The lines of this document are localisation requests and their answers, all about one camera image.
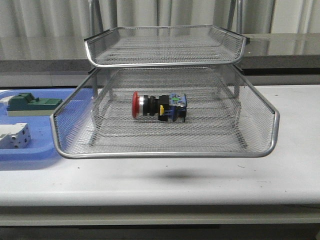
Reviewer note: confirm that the white circuit breaker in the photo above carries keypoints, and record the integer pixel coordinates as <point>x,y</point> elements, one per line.
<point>14,136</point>

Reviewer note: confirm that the green and beige switch block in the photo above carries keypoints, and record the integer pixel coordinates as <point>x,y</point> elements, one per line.
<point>26,104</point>

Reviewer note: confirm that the red emergency push button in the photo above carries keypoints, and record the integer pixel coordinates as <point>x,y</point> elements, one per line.
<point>172,107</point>

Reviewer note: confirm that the grey pleated curtain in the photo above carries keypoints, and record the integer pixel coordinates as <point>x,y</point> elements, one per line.
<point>67,18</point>

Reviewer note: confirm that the blue plastic tray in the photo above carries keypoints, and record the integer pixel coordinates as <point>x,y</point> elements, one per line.
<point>40,151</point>

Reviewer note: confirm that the grey metal rack frame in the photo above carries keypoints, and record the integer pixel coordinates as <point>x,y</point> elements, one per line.
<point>235,16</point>

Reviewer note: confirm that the grey stone counter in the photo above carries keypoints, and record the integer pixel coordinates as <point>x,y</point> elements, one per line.
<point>52,62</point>

